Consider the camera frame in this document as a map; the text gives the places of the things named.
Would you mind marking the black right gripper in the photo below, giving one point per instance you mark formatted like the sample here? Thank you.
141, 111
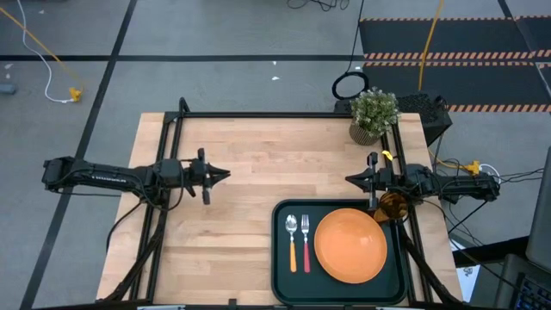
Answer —
381, 178

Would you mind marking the potted green plant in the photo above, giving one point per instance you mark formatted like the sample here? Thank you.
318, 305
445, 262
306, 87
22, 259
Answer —
373, 112

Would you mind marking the grey monitor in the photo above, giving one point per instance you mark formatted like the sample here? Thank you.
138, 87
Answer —
542, 215

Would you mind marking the black hazard-striped floor mat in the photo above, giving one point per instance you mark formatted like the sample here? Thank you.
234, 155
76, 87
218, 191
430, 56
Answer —
452, 39

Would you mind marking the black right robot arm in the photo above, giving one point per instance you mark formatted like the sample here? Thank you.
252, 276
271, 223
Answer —
447, 183

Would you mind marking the orange plate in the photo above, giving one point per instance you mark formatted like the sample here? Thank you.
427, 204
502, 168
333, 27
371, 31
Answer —
349, 247

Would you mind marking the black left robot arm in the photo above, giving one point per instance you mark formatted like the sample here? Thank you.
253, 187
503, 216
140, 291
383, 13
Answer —
112, 178

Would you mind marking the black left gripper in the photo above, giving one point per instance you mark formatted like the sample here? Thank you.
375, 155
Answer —
202, 176

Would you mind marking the black keyboard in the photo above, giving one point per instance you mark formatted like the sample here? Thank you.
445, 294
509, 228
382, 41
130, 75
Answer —
536, 297

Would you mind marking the yellow tag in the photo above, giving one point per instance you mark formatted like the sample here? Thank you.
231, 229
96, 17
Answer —
387, 155

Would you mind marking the yellow power connector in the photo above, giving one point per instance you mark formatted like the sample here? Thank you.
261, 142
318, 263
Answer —
474, 167

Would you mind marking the dark green tray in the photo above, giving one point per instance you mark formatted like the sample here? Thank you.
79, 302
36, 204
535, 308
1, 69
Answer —
336, 295

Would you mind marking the amber translucent cup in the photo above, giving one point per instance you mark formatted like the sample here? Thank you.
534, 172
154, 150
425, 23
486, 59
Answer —
391, 206

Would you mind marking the black side desk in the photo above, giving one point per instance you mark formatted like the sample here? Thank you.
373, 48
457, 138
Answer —
490, 254

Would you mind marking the small grey floor block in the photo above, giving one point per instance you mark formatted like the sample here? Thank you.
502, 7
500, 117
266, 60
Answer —
6, 89

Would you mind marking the black aluminium table frame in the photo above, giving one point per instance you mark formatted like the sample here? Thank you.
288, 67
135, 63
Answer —
258, 115

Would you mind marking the white paper sheet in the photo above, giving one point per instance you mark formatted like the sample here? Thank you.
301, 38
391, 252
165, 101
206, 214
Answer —
467, 275

